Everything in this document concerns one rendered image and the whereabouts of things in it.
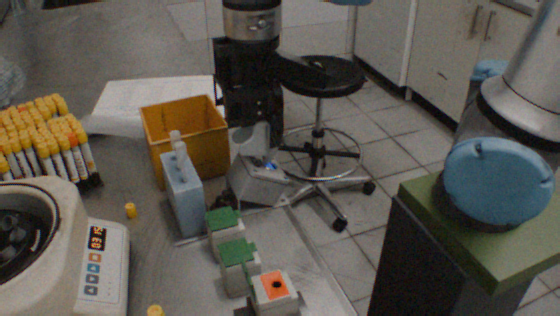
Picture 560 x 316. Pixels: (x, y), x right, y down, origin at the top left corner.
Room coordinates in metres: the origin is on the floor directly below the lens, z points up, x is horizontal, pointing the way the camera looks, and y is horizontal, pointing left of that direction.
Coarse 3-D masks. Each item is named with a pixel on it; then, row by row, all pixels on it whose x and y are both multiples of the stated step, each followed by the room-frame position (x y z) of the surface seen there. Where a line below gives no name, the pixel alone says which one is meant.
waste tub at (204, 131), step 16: (192, 96) 0.72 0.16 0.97; (208, 96) 0.72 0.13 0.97; (144, 112) 0.68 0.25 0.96; (160, 112) 0.70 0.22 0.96; (176, 112) 0.71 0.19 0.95; (192, 112) 0.72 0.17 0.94; (208, 112) 0.73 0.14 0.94; (144, 128) 0.61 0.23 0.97; (160, 128) 0.69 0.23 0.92; (176, 128) 0.71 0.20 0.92; (192, 128) 0.72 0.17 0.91; (208, 128) 0.73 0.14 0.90; (224, 128) 0.61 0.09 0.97; (160, 144) 0.57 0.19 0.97; (192, 144) 0.59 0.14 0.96; (208, 144) 0.60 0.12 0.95; (224, 144) 0.61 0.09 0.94; (192, 160) 0.59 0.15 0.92; (208, 160) 0.60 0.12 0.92; (224, 160) 0.61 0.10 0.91; (160, 176) 0.57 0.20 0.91; (208, 176) 0.60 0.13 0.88
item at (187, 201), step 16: (160, 160) 0.53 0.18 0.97; (176, 160) 0.52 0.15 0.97; (176, 176) 0.48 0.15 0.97; (192, 176) 0.48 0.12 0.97; (176, 192) 0.45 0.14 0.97; (192, 192) 0.46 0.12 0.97; (176, 208) 0.45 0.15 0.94; (192, 208) 0.45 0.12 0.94; (176, 224) 0.48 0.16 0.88; (192, 224) 0.45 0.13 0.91; (176, 240) 0.44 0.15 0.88; (192, 240) 0.45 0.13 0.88
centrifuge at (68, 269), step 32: (0, 192) 0.43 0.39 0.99; (32, 192) 0.42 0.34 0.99; (64, 192) 0.43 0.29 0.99; (64, 224) 0.37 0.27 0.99; (96, 224) 0.43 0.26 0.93; (64, 256) 0.32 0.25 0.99; (96, 256) 0.37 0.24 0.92; (128, 256) 0.40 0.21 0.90; (0, 288) 0.26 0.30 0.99; (32, 288) 0.27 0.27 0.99; (64, 288) 0.29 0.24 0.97; (96, 288) 0.32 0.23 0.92; (128, 288) 0.35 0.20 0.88
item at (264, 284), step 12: (264, 276) 0.32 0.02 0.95; (276, 276) 0.32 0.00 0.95; (264, 288) 0.31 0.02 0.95; (276, 288) 0.32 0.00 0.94; (288, 288) 0.31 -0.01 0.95; (252, 300) 0.31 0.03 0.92; (264, 300) 0.29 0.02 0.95; (276, 300) 0.29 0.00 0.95; (288, 300) 0.30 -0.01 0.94; (264, 312) 0.29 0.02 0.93; (276, 312) 0.29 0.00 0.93; (288, 312) 0.30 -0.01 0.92
